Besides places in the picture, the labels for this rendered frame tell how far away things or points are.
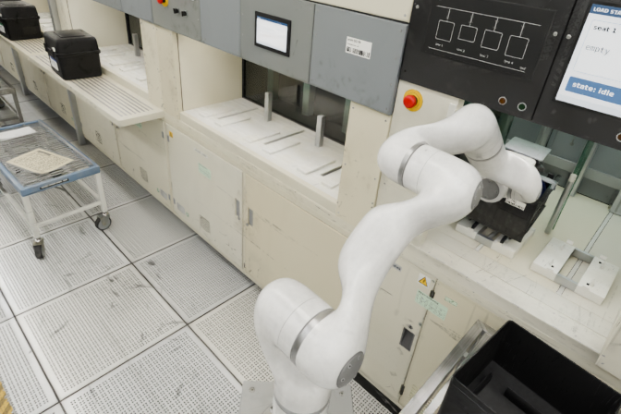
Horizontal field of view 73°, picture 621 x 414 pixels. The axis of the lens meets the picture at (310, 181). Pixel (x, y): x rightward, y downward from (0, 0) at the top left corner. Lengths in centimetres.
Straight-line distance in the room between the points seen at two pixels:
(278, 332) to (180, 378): 139
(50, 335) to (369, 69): 193
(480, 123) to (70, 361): 201
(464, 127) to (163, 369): 174
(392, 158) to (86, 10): 317
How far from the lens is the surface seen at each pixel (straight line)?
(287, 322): 79
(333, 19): 147
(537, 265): 157
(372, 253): 79
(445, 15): 125
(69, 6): 373
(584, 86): 115
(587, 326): 148
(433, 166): 83
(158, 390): 214
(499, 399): 132
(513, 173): 117
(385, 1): 135
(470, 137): 92
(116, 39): 388
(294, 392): 90
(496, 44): 119
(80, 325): 247
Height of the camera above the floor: 176
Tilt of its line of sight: 31 degrees down
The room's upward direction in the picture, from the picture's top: 5 degrees clockwise
